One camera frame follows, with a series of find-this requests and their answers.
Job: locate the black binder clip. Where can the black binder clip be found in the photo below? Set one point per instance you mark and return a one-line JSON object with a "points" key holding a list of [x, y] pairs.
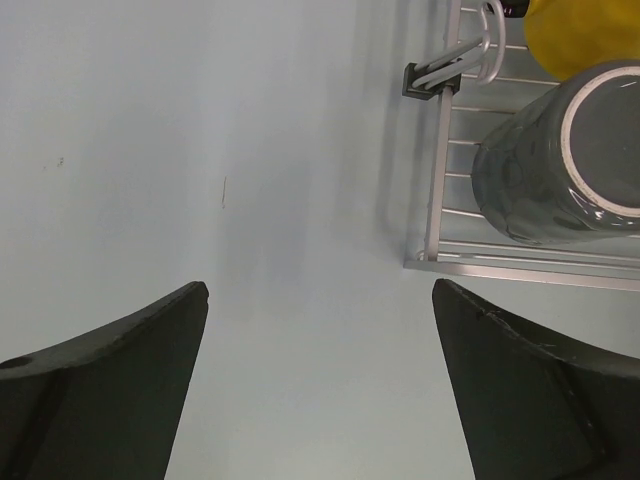
{"points": [[486, 50]]}

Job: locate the yellow ceramic mug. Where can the yellow ceramic mug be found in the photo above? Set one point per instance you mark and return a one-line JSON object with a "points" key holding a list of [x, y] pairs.
{"points": [[567, 37]]}

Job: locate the grey ceramic mug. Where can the grey ceramic mug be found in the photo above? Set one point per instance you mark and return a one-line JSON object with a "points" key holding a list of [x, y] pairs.
{"points": [[565, 168]]}

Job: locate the metal wire dish rack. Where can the metal wire dish rack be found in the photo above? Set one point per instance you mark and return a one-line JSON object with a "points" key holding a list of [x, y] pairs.
{"points": [[458, 240]]}

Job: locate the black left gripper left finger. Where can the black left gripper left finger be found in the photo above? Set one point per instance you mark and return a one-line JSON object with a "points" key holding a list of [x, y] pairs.
{"points": [[105, 404]]}

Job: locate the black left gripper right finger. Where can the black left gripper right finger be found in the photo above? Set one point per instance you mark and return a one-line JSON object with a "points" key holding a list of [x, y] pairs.
{"points": [[535, 403]]}

